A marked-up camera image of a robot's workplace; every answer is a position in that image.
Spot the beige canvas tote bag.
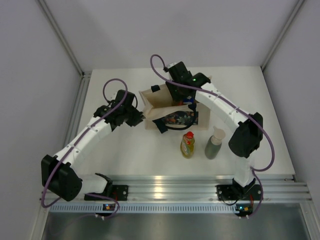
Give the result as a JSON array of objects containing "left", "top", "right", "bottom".
[{"left": 139, "top": 84, "right": 211, "bottom": 130}]

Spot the blue pump bottle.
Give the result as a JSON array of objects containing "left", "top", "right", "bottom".
[{"left": 182, "top": 98, "right": 194, "bottom": 105}]

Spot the green pump bottle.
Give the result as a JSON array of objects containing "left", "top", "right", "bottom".
[{"left": 204, "top": 126, "right": 226, "bottom": 160}]

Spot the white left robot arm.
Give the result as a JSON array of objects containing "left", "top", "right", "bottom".
[{"left": 41, "top": 89, "right": 145, "bottom": 202}]

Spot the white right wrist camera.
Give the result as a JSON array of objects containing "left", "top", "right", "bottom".
[{"left": 166, "top": 62, "right": 178, "bottom": 71}]

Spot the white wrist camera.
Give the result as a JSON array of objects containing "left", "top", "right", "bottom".
[
  {"left": 105, "top": 92, "right": 117, "bottom": 103},
  {"left": 166, "top": 62, "right": 178, "bottom": 71}
]

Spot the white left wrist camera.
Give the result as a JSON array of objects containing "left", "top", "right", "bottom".
[{"left": 105, "top": 92, "right": 117, "bottom": 103}]

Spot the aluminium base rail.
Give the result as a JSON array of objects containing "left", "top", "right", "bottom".
[{"left": 39, "top": 174, "right": 313, "bottom": 203}]

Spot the white slotted cable duct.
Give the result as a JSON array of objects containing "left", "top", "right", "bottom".
[{"left": 49, "top": 202, "right": 250, "bottom": 214}]

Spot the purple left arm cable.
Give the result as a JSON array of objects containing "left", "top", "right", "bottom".
[{"left": 41, "top": 78, "right": 130, "bottom": 221}]

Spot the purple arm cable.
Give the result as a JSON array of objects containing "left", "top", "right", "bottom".
[
  {"left": 41, "top": 78, "right": 130, "bottom": 221},
  {"left": 149, "top": 54, "right": 275, "bottom": 220}
]

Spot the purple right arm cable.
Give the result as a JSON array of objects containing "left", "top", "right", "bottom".
[{"left": 149, "top": 54, "right": 275, "bottom": 220}]

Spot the left aluminium frame post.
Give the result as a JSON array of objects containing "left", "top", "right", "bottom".
[{"left": 35, "top": 0, "right": 84, "bottom": 79}]

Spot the aluminium frame post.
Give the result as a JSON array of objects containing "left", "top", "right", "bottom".
[
  {"left": 260, "top": 0, "right": 308, "bottom": 72},
  {"left": 35, "top": 0, "right": 84, "bottom": 79}
]

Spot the right aluminium frame post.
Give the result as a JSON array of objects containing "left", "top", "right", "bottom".
[{"left": 260, "top": 0, "right": 308, "bottom": 72}]

